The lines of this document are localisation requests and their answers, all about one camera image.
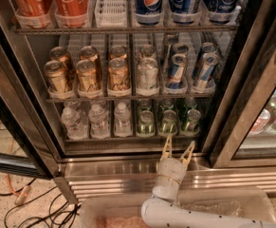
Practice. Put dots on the front middle green can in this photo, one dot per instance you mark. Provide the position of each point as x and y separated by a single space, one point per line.
168 122

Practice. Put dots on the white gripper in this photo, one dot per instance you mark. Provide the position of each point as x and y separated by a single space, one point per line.
173 167

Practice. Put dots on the middle clear water bottle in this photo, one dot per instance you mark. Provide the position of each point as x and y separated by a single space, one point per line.
99 121

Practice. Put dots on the back left Red Bull can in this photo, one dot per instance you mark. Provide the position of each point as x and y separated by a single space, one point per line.
180 49

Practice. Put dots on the wire fridge shelf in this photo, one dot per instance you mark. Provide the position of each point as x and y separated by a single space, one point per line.
129 30
134 97

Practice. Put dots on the clear plastic bin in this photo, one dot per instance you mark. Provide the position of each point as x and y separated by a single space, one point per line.
248 203
112 206

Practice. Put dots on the back middle green can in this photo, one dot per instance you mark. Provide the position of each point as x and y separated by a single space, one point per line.
166 104

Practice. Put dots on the middle wire fridge shelf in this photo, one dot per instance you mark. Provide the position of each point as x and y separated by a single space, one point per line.
134 97

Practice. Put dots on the front left Red Bull can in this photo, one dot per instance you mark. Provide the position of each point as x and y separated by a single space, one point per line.
176 71

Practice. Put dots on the front silver white can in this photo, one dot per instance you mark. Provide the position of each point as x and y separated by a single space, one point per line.
147 74

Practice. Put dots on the left clear water bottle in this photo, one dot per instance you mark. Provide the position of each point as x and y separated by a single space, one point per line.
75 127

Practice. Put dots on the gold can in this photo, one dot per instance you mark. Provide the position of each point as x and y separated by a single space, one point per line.
88 76
62 55
91 53
118 75
57 77
118 52

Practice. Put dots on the left clear plastic bin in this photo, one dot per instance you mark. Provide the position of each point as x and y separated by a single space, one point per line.
112 206

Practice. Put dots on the top wire fridge shelf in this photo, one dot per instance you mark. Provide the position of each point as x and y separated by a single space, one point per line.
129 30

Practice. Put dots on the open glass fridge door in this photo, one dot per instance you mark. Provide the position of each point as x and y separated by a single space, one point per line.
24 109

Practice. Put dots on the red can behind glass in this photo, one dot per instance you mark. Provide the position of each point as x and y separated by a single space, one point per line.
260 123

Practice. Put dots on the clear water bottle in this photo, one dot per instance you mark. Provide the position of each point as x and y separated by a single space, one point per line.
75 127
99 121
123 125

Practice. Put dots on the back silver can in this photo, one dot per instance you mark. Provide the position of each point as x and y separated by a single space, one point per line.
147 51

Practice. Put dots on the back left gold can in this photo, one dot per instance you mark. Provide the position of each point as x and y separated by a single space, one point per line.
62 55

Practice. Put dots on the empty white plastic can tray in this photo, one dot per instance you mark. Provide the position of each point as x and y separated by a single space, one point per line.
111 13

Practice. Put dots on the stainless steel fridge base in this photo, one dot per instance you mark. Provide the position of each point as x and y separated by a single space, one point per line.
100 177

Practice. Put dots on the front left gold can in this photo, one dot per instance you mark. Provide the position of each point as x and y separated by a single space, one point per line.
57 77

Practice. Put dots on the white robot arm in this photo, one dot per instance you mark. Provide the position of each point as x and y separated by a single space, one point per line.
161 210

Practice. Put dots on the front right Red Bull can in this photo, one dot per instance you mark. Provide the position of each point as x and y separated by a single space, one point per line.
204 70

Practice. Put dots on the back right green can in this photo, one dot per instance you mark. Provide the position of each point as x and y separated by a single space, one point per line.
186 104

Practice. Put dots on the right red Coca-Cola can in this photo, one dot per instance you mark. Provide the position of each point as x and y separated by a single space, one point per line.
71 13

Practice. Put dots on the back right Red Bull can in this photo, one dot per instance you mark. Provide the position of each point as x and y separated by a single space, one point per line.
207 47

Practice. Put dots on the right clear plastic bin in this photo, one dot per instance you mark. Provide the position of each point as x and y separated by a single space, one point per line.
248 203

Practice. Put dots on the right blue Pepsi can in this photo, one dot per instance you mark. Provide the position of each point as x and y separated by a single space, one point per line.
220 11

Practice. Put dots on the right clear water bottle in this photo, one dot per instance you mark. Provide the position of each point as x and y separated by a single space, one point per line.
123 125

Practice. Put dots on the red bull can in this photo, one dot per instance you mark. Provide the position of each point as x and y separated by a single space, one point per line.
180 49
207 47
204 70
176 71

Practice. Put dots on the front right green can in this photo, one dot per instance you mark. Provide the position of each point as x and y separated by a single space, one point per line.
190 124

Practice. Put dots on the right glass fridge door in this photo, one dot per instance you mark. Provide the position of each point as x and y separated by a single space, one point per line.
235 147

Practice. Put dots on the back left green can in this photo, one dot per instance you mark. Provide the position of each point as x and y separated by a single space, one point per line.
145 104

